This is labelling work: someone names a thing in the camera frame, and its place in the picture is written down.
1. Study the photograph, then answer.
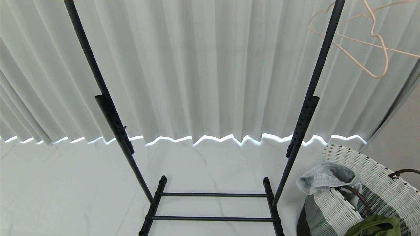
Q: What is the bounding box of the pink clothes hanger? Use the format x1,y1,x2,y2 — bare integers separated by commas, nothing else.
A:
336,0,420,59
308,0,389,79

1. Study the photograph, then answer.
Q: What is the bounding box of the green shirt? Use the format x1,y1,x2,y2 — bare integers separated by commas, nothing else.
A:
344,215,401,236

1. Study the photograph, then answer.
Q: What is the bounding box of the black clothes rack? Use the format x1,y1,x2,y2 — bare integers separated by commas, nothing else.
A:
63,0,346,236

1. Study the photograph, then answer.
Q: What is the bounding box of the white laundry basket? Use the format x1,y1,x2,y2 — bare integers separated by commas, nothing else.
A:
296,144,420,236

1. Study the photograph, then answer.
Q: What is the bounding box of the pale grey garment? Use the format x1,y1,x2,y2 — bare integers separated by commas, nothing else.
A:
296,162,362,212

